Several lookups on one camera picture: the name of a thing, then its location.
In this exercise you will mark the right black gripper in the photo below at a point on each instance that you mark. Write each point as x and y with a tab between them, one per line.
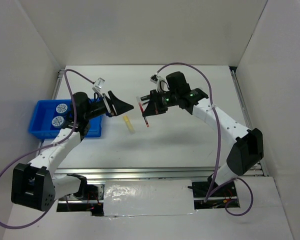
154	107

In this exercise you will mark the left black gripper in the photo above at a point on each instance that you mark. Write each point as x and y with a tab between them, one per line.
113	106

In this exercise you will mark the red gel pen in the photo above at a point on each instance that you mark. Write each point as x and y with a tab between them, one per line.
142	111

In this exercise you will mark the yellow highlighter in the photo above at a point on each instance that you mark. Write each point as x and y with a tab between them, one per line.
128	124

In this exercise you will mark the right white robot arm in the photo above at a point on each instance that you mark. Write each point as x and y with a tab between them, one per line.
246	144

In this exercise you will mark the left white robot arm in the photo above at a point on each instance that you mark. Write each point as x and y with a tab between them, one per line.
33	184

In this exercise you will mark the pink black highlighter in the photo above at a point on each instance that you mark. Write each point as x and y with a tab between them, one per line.
145	98

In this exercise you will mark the blue divided plastic bin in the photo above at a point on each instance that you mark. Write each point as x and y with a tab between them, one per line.
45	110

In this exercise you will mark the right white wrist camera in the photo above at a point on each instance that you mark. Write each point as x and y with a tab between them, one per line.
159	82

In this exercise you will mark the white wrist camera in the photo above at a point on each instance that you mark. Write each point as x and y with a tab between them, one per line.
159	82
98	84

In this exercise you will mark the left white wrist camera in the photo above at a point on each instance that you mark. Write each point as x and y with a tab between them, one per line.
98	84

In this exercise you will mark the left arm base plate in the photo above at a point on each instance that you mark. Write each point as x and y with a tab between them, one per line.
94	194

